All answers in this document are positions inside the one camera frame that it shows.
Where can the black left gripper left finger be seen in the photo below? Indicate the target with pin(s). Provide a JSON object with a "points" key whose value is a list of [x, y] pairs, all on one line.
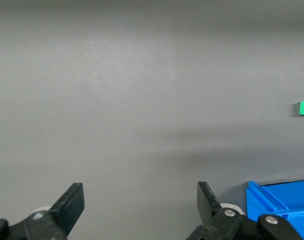
{"points": [[69, 207]]}

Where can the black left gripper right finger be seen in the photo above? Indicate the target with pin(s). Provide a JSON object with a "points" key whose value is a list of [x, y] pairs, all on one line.
{"points": [[209, 210]]}

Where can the blue plastic storage bin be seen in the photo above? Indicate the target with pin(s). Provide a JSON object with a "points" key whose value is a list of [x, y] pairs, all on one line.
{"points": [[292, 200]]}

